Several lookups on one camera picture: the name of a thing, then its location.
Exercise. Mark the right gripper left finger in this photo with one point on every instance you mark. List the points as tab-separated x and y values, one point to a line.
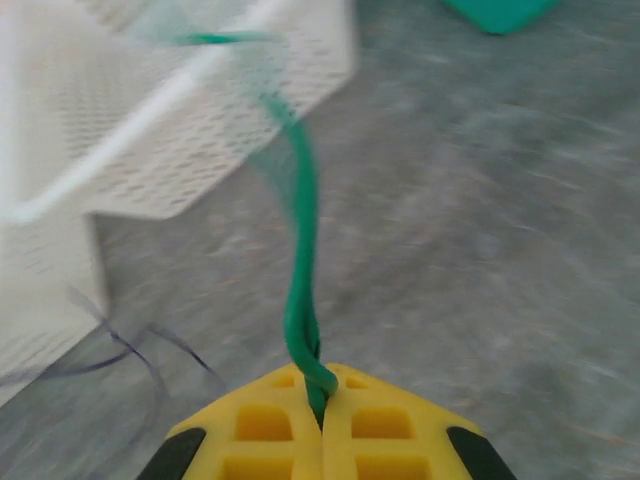
260	425

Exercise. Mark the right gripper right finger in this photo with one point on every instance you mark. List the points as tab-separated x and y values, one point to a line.
385	425

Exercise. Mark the wide white plastic basket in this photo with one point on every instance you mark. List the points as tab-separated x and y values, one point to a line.
45	300

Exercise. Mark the tall white plastic basket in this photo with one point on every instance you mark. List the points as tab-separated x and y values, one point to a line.
280	85

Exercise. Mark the teal plastic basket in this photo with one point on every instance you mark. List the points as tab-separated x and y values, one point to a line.
500	15

